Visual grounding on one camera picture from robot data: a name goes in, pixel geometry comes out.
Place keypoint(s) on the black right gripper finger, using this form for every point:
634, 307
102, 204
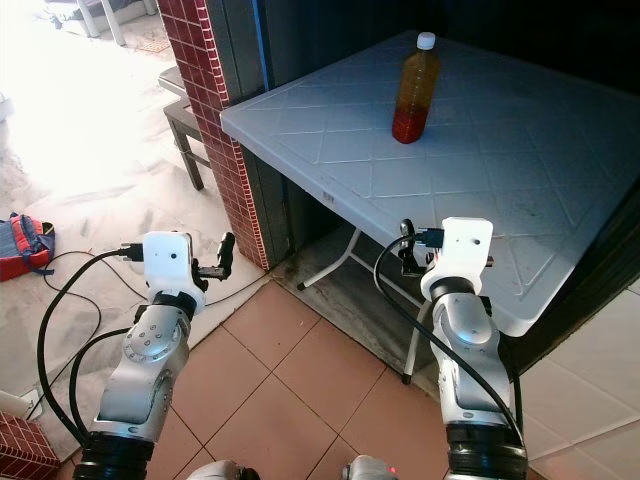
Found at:
407, 231

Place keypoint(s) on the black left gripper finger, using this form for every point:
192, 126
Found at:
226, 252

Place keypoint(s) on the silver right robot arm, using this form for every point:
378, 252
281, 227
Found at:
470, 360

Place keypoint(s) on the white plastic folding table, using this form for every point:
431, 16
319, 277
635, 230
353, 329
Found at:
510, 170

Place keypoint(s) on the red tiled pillar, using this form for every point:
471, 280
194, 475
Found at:
210, 110

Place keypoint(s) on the red and blue backpack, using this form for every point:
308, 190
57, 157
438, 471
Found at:
22, 245

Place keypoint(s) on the silver robot left leg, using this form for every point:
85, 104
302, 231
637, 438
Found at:
220, 471

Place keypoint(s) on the silver robot leg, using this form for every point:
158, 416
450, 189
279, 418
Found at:
368, 468
220, 471

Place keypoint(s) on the silver robot right leg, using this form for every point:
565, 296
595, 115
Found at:
368, 468

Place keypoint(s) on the white bench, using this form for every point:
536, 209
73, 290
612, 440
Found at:
100, 15

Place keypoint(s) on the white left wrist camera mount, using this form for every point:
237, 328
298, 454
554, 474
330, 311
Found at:
170, 262

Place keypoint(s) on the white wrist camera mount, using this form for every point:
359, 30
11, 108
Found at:
460, 255
170, 262

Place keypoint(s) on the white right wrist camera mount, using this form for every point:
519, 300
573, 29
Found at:
460, 255

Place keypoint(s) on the white metal table leg frame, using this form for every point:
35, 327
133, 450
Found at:
412, 340

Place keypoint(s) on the white wall socket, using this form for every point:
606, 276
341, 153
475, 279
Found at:
32, 402

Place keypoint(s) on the low red tiled wall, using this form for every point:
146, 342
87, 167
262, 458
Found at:
22, 450

